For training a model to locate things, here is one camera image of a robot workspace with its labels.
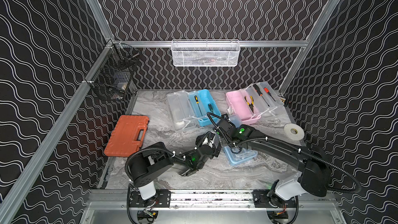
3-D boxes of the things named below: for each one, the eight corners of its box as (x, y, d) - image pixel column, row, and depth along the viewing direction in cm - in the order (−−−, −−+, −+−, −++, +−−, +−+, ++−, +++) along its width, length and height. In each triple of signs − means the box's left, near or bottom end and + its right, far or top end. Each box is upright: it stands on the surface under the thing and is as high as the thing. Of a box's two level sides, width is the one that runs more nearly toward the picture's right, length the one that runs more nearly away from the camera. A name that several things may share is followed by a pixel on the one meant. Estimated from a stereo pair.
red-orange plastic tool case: (107, 156, 90) (103, 152, 85) (121, 120, 106) (118, 115, 101) (140, 156, 90) (137, 152, 85) (149, 120, 106) (147, 115, 101)
